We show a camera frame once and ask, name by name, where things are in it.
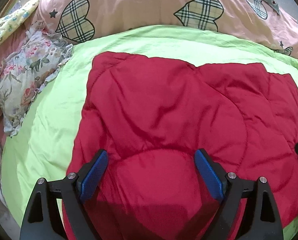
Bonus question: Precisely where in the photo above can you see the lime green bed sheet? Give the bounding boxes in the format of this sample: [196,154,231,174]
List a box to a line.
[0,24,298,240]

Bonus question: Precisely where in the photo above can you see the red quilted puffer jacket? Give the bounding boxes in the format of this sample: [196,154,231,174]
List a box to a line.
[67,52,298,239]

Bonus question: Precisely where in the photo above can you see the yellow floral blanket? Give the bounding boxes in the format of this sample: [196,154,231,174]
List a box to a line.
[0,0,40,45]

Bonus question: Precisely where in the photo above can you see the floral ruffled pillow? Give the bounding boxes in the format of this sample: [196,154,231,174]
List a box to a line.
[0,21,73,137]

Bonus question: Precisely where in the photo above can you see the pink quilt with plaid hearts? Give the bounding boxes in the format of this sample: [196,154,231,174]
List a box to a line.
[32,0,298,59]

